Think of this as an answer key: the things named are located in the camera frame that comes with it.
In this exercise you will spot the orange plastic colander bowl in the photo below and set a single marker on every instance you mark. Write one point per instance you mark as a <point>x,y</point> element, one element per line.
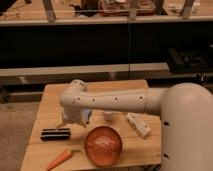
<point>103,146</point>

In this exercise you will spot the blue object on table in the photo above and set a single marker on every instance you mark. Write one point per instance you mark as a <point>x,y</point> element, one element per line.
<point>86,114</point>

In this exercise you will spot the orange toy carrot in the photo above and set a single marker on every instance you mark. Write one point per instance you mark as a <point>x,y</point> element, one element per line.
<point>65,155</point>

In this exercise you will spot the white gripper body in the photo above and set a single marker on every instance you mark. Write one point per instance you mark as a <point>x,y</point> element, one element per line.
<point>71,115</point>

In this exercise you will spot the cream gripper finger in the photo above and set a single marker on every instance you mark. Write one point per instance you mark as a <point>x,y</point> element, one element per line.
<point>82,123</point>
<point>60,123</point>

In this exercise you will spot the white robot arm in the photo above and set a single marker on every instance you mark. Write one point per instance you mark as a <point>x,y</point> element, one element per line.
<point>186,111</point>

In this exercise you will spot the black equipment on shelf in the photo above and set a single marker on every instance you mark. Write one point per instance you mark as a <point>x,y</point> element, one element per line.
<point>181,61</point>

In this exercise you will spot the black whiteboard eraser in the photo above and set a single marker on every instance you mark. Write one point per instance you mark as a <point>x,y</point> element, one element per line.
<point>55,134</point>

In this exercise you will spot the long wooden shelf rack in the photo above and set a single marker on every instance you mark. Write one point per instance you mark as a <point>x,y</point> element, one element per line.
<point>43,41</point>

